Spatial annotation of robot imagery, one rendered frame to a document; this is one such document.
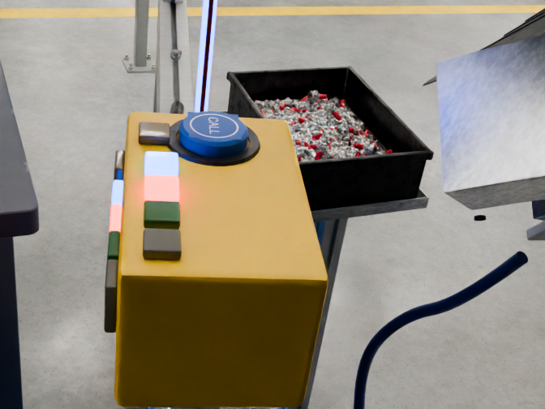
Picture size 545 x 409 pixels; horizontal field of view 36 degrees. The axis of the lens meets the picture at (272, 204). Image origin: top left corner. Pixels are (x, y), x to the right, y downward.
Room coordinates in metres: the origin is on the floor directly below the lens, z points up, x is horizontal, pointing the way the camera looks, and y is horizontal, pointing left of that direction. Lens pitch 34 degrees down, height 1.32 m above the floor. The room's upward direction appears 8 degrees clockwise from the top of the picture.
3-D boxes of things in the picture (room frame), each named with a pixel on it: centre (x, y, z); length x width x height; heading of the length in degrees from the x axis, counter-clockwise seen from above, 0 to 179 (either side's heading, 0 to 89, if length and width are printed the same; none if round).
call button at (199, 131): (0.43, 0.04, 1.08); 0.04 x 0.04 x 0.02
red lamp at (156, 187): (0.37, 0.06, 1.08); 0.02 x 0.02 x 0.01; 11
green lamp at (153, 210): (0.34, 0.05, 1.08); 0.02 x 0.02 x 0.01; 11
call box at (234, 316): (0.39, 0.03, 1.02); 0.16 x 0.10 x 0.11; 11
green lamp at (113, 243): (0.34, 0.08, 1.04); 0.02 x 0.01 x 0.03; 11
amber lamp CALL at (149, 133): (0.42, 0.07, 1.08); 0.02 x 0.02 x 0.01; 11
